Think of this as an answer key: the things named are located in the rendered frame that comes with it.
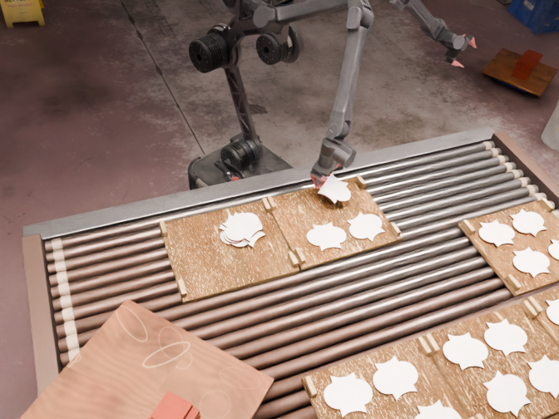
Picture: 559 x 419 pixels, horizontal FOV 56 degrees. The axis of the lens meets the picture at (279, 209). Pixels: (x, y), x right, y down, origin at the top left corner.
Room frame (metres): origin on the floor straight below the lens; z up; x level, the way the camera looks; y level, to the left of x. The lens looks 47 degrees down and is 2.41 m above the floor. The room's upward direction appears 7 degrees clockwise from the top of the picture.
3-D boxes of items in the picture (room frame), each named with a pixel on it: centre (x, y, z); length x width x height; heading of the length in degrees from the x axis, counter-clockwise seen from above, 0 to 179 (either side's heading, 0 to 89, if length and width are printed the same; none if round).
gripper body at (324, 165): (1.47, -0.15, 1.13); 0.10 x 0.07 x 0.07; 156
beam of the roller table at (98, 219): (1.60, -0.04, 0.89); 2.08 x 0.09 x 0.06; 117
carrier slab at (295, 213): (1.36, -0.20, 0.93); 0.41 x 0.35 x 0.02; 118
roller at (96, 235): (1.53, -0.07, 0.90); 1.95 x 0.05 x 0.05; 117
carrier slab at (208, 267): (1.16, 0.17, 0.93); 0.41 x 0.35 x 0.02; 117
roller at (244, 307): (1.13, -0.28, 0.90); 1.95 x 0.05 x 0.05; 117
